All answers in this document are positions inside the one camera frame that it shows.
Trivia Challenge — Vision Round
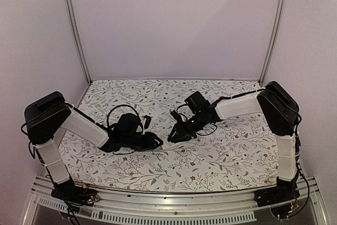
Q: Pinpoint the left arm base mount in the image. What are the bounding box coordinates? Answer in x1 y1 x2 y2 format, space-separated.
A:
51 181 100 206

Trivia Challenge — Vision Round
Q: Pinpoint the right aluminium frame post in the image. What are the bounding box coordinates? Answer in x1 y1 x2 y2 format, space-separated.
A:
259 0 286 85

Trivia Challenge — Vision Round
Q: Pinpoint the floral patterned table mat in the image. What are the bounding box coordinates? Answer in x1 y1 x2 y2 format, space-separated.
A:
52 78 299 193

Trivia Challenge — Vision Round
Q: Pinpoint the white remote control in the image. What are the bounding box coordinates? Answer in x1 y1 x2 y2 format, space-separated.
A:
160 141 188 151

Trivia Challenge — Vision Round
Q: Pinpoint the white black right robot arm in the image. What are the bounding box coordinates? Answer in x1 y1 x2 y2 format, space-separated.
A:
167 81 302 202

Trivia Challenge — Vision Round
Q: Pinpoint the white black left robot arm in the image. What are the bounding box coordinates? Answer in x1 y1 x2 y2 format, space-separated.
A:
21 91 163 201

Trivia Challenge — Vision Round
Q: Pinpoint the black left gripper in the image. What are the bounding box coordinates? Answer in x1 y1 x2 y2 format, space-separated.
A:
122 132 164 152

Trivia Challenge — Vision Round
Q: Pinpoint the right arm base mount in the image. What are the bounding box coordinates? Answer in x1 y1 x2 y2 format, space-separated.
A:
254 185 300 207

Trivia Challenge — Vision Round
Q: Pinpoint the left aluminium frame post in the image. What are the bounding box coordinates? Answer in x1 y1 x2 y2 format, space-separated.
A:
64 0 92 85

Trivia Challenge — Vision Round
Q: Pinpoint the aluminium front rail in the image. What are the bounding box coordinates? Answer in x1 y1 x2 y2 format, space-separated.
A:
23 176 330 224

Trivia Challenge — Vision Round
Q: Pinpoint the aluminium frame post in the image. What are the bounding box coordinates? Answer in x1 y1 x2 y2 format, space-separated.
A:
64 0 92 85
259 0 286 85

